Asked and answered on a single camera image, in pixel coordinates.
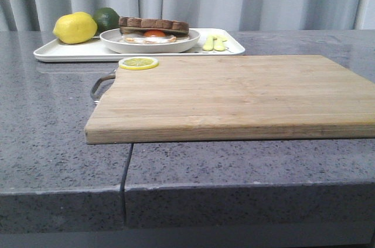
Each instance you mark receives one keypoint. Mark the white round plate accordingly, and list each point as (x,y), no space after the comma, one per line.
(112,39)

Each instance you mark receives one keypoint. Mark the white bread slice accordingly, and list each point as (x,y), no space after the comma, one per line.
(145,24)

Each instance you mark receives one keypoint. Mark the white bear-print tray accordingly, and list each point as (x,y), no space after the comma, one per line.
(96,50)

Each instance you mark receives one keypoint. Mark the wooden cutting board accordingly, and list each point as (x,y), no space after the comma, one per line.
(234,98)

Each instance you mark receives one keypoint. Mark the yellow plastic fork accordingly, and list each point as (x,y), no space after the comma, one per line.
(210,44)

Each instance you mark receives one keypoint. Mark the lemon slice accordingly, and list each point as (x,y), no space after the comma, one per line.
(138,63)

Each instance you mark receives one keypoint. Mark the yellow plastic knife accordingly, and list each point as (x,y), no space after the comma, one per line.
(219,41)

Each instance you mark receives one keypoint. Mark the fried egg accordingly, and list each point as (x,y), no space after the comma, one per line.
(151,33)

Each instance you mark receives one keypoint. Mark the green lime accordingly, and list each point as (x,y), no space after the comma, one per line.
(106,19)

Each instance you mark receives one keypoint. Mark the yellow lemon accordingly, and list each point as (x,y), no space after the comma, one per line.
(75,28)

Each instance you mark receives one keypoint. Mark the metal cutting board handle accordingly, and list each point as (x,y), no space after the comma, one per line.
(97,84)

